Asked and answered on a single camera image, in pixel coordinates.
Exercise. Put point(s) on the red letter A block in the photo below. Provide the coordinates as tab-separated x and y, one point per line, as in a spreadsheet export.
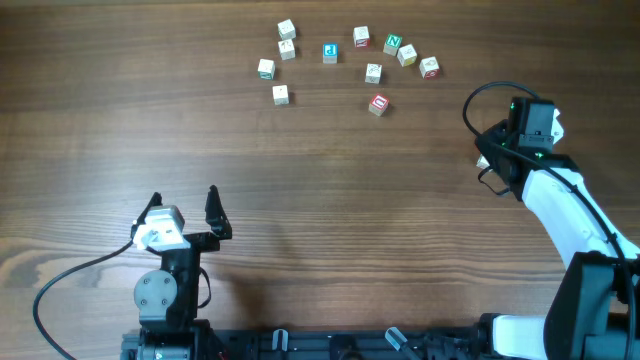
280	95

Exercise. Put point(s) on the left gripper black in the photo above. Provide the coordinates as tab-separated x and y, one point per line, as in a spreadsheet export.
198	240

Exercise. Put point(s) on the wooden block red side right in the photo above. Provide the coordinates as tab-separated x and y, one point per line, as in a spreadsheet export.
429	67

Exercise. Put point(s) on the wooden block teal side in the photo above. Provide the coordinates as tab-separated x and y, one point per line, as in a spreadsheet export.
482	162

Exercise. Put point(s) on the plain wooden block top left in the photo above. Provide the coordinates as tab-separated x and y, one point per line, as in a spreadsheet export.
286	29

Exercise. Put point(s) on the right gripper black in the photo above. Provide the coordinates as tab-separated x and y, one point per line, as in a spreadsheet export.
495	134

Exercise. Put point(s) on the blue letter P block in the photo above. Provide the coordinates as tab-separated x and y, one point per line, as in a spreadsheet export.
330	53

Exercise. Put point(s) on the wooden block green side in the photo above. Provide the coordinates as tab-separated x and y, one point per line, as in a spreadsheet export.
266	69

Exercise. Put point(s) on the wooden block red side top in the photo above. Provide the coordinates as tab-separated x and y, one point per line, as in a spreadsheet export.
361	37

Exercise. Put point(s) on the wooden block with tree picture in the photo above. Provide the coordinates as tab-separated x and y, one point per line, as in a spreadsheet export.
286	49

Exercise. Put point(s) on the wooden block red side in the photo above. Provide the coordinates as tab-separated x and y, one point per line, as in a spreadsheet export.
361	37
429	67

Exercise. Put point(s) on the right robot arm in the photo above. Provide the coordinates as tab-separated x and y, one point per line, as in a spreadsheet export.
595	313

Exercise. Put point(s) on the wooden block yellow side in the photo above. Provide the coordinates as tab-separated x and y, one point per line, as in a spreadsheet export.
406	55

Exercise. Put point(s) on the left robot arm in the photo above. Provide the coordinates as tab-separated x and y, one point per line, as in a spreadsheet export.
168	298

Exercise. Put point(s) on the wooden block with picture centre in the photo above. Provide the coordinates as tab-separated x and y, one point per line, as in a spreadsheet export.
373	73

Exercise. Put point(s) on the green letter N block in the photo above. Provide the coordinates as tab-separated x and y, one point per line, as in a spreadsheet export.
392	44

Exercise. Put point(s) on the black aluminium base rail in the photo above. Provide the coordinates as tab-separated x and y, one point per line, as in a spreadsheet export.
281	344

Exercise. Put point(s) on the red letter U block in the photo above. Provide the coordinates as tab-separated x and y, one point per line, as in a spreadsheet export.
378	104

